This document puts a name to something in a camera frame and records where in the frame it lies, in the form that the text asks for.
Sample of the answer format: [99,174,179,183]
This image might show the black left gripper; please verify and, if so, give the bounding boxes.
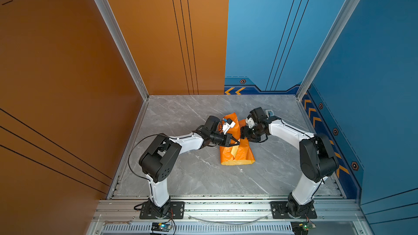
[209,133,241,148]

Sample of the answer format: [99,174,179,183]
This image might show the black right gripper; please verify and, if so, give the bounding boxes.
[236,124,264,143]

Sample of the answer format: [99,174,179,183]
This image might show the yellow wrapping paper sheet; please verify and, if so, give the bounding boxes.
[220,113,255,166]

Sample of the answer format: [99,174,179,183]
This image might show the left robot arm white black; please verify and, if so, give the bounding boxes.
[139,131,240,208]

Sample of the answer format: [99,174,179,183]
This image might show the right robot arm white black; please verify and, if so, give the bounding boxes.
[241,116,340,208]

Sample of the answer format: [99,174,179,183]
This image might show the white tape dispenser blue roll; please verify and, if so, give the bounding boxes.
[265,109,274,118]

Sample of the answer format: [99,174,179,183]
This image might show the left green circuit board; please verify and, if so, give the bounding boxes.
[150,222,174,235]

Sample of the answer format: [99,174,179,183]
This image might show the green circuit board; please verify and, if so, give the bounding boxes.
[291,222,316,235]
[150,222,174,235]

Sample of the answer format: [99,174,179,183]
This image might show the right green circuit board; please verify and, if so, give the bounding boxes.
[291,222,316,235]

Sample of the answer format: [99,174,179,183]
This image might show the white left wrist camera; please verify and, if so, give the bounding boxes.
[222,119,236,134]

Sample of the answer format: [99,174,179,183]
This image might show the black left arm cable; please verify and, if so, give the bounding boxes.
[127,133,161,181]

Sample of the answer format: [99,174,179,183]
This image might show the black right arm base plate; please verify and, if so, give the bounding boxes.
[270,200,317,219]

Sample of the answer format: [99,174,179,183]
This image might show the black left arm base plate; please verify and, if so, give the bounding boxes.
[139,200,185,220]

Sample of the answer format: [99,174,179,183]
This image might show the aluminium front rail frame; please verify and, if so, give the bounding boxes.
[87,195,372,235]

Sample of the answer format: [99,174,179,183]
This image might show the left aluminium corner post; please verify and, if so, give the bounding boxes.
[94,0,149,101]

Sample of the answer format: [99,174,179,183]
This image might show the aluminium corner post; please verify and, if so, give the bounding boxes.
[94,0,149,101]
[296,0,360,101]

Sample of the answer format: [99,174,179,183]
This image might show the right aluminium corner post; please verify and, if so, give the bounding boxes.
[296,0,360,101]

